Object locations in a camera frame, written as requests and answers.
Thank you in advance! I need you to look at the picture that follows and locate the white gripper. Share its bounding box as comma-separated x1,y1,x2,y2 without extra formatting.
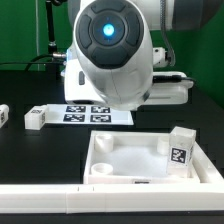
145,71,194,105

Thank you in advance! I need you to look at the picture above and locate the white square table top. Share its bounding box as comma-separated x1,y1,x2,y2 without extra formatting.
83,131,200,184

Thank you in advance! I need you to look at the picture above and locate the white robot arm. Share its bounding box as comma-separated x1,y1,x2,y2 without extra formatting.
49,0,224,110

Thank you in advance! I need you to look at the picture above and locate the white base tag plate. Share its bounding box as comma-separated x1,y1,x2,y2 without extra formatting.
46,104,134,125

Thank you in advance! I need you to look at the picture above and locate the white L-shaped obstacle fence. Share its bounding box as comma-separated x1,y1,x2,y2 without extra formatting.
0,148,224,214

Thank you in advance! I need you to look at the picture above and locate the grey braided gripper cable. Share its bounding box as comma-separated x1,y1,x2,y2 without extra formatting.
159,0,198,84

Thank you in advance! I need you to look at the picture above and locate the black cable with connector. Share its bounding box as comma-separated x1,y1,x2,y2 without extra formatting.
0,0,68,72

